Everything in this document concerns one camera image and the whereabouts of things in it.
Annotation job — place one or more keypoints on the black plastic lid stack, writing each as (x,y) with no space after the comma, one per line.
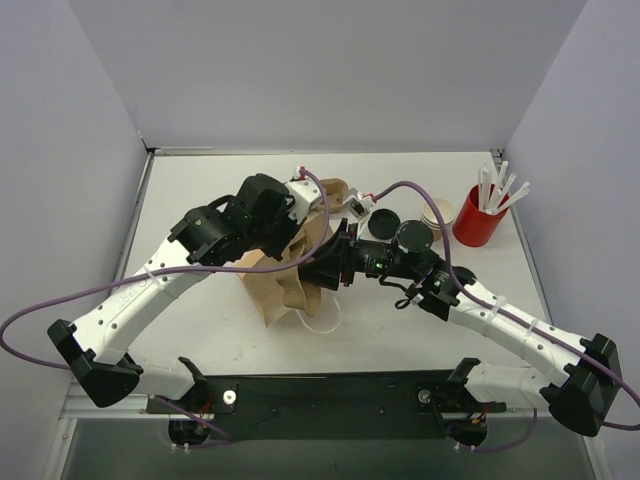
(383,223)

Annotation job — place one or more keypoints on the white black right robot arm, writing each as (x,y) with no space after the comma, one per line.
(569,375)

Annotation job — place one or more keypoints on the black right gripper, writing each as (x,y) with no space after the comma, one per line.
(345,261)

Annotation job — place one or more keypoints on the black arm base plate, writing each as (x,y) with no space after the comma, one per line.
(392,405)

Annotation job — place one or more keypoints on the brown paper cup stack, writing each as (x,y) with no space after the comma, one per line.
(447,212)

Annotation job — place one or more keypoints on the red ribbed straw cup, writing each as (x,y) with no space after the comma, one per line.
(473,227)

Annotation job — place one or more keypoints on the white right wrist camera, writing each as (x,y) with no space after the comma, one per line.
(359,205)

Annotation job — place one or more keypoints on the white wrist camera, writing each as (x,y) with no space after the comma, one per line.
(306,195)
(359,205)

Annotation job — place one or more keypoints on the brown paper takeout bag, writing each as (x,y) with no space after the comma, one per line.
(276,294)

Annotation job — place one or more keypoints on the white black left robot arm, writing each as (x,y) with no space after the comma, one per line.
(265,214)

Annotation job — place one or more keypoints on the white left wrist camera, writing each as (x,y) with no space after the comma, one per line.
(306,195)

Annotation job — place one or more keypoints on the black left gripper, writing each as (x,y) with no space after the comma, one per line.
(282,240)

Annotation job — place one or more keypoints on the brown pulp cup carrier stack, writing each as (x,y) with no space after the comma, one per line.
(336,190)

